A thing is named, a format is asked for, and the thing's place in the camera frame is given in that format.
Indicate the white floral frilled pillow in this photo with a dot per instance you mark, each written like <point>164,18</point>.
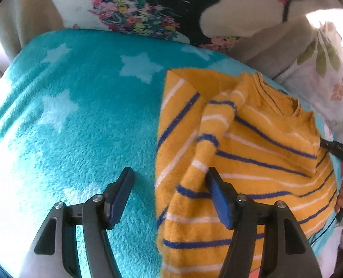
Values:
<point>316,75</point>

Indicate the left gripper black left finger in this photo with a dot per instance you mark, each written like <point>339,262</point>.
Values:
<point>53,252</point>

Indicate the white pillow with woman print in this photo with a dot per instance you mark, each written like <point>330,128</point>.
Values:
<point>211,24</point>

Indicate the teal star fleece blanket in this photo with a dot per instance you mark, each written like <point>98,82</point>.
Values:
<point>76,107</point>

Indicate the beige curtain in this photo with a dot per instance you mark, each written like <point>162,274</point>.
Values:
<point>23,20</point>

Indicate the yellow striped small sweater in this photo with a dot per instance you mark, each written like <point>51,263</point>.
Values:
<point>259,139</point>

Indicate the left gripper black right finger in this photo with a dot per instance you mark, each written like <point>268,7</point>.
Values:
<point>286,251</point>

